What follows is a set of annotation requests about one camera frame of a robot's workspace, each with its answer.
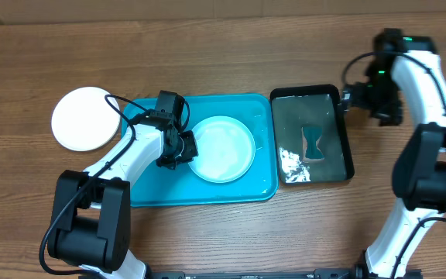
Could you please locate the light blue plate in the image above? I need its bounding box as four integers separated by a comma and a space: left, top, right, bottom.
189, 115, 256, 184

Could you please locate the white plate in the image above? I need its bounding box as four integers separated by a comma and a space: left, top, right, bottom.
51, 87, 120, 152

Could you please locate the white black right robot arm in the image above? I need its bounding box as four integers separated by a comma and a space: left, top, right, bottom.
341, 28, 446, 278

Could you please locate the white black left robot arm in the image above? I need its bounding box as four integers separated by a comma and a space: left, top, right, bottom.
39, 91, 198, 278

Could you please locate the teal plastic serving tray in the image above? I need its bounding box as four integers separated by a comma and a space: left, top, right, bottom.
131, 93, 279, 207

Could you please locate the black water-filled tray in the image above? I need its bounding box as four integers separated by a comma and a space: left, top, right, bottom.
270, 84, 355, 185

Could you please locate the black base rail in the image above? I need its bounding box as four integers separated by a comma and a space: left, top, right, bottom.
143, 266, 376, 279

